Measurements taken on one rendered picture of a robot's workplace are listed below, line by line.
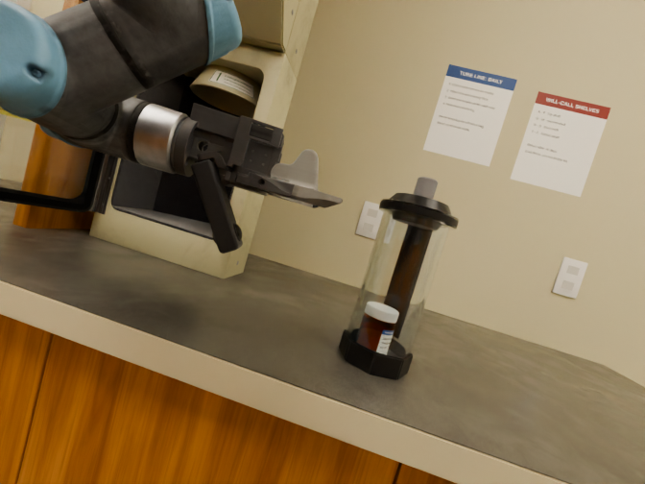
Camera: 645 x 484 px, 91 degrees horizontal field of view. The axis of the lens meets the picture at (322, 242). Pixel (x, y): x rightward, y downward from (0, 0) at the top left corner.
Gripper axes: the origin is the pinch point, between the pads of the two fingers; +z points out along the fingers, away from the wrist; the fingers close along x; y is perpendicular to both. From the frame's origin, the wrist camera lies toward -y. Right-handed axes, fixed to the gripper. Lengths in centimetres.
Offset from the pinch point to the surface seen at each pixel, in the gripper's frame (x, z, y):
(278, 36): 20.6, -15.5, 28.6
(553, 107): 47, 64, 51
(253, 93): 31.6, -19.0, 20.6
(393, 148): 58, 23, 27
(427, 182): -1.4, 11.5, 6.9
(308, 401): -11.6, 1.8, -20.5
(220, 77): 29.3, -26.0, 20.8
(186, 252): 26.0, -22.8, -16.3
